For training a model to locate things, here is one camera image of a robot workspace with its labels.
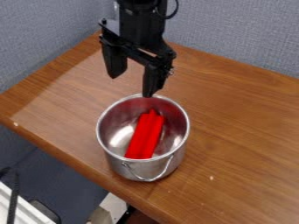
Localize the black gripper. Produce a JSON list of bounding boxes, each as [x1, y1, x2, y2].
[[99, 5, 176, 98]]

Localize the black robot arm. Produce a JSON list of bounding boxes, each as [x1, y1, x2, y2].
[[99, 0, 179, 98]]

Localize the red block object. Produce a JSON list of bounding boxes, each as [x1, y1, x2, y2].
[[125, 109, 164, 159]]

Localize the white box under table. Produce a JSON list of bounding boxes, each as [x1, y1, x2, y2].
[[0, 182, 61, 224]]

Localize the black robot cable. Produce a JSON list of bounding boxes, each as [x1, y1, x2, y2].
[[163, 0, 180, 21]]

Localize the metal pot with handle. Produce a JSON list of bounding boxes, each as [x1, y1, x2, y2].
[[96, 94, 191, 182]]

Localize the black cable under table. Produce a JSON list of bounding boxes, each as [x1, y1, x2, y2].
[[0, 166, 21, 224]]

